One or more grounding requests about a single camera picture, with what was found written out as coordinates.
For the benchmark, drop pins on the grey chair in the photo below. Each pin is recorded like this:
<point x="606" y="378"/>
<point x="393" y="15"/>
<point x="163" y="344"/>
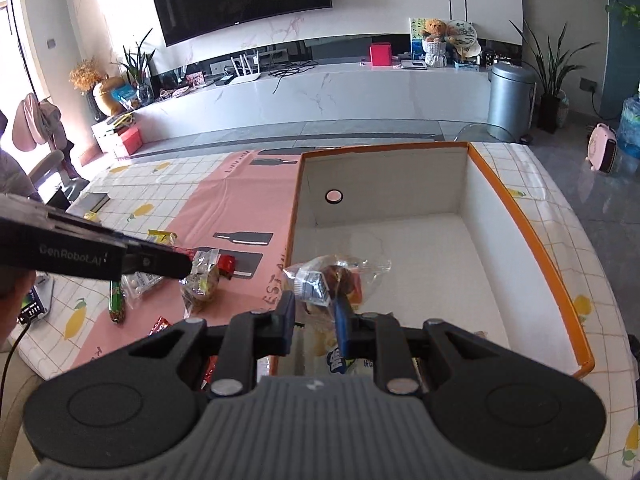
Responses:
<point x="55" y="165"/>

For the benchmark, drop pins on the golden gourd jar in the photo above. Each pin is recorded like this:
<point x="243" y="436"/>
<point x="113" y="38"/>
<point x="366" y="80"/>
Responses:
<point x="107" y="95"/>

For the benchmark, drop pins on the dried yellow flowers vase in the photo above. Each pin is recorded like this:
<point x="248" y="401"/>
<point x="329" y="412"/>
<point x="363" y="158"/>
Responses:
<point x="87" y="77"/>

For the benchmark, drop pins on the yellow snack packet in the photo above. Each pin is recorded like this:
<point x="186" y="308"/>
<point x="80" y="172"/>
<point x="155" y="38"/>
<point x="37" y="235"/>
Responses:
<point x="162" y="237"/>

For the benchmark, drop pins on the red gift box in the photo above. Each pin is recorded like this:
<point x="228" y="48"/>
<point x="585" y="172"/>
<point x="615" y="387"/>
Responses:
<point x="127" y="142"/>

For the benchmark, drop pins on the clear packet of white balls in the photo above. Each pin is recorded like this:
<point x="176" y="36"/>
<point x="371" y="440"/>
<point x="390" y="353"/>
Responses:
<point x="140" y="287"/>

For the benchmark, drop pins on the red cube box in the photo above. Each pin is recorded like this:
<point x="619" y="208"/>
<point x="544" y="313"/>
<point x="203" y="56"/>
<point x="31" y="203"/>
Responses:
<point x="381" y="54"/>

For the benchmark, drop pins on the small red snack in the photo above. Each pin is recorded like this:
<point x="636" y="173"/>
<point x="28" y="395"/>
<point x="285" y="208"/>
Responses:
<point x="227" y="265"/>

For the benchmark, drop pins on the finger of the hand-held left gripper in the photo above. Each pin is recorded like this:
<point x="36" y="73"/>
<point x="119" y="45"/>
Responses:
<point x="160" y="260"/>

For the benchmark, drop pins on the orange-edged white cardboard box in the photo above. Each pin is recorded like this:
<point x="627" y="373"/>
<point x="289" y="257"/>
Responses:
<point x="425" y="260"/>

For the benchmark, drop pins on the tall potted plant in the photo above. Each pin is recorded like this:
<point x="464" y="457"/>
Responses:
<point x="552" y="85"/>

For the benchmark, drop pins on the white blue-print snack packet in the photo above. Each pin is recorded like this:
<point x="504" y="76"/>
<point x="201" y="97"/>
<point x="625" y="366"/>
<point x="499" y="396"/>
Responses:
<point x="325" y="355"/>

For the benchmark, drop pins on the person's left hand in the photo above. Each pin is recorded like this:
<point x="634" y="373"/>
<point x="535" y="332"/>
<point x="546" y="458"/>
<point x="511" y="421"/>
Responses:
<point x="12" y="300"/>

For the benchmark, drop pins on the pink space heater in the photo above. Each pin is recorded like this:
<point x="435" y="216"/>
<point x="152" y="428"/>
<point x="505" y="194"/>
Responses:
<point x="602" y="147"/>

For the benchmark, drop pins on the green plant in glass vase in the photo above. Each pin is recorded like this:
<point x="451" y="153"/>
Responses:
<point x="137" y="70"/>

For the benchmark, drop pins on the blue snack bag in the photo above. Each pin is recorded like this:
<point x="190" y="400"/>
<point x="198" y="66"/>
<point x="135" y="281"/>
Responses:
<point x="122" y="95"/>

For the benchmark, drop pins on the clear packet of green-brown snack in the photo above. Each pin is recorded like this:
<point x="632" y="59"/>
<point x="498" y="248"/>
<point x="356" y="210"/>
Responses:
<point x="200" y="282"/>

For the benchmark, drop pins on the silver trash can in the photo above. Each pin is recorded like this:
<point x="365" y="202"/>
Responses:
<point x="510" y="100"/>

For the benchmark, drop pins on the brown teddy bear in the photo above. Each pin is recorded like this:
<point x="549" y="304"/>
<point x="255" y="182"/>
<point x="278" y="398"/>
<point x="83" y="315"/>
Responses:
<point x="434" y="30"/>

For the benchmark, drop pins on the pink hat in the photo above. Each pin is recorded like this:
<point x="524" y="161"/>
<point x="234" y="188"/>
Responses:
<point x="27" y="120"/>

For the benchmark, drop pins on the white router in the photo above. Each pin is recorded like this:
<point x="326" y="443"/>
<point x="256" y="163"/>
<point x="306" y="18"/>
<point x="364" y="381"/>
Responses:
<point x="246" y="76"/>

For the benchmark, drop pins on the white kitchen scale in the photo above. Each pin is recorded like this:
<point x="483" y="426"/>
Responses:
<point x="412" y="63"/>

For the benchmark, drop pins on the round painted hand fan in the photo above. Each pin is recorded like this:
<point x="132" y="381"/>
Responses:
<point x="462" y="35"/>

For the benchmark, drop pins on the pink bottle-print sheet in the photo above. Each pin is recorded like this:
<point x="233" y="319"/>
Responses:
<point x="240" y="200"/>

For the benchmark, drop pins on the black book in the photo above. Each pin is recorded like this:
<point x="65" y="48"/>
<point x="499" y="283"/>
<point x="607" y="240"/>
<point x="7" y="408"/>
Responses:
<point x="92" y="202"/>

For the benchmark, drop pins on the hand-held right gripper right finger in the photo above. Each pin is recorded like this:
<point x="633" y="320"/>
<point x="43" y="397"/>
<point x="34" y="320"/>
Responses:
<point x="342" y="327"/>

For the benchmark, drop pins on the red snack packet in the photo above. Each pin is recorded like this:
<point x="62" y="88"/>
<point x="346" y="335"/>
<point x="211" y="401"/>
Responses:
<point x="210" y="372"/>
<point x="160" y="325"/>

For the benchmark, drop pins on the white marble tv console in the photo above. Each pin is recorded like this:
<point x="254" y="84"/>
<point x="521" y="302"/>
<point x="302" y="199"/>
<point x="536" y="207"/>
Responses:
<point x="350" y="90"/>

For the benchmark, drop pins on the small landscape painting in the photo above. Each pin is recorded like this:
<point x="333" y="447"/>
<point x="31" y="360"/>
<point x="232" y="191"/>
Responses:
<point x="416" y="35"/>

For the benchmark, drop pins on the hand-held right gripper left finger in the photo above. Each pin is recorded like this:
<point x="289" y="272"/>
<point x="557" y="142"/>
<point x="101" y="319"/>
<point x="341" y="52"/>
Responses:
<point x="286" y="322"/>

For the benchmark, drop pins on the small black display device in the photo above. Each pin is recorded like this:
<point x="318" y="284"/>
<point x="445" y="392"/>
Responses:
<point x="35" y="305"/>

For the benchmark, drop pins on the blue water jug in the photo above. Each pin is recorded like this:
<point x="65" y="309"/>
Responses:
<point x="631" y="122"/>

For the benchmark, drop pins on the clear-wrapped brown snack packet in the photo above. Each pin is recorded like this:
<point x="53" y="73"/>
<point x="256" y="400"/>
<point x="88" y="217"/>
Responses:
<point x="332" y="277"/>

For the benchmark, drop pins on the green sausage stick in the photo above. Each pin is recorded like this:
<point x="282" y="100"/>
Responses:
<point x="116" y="305"/>

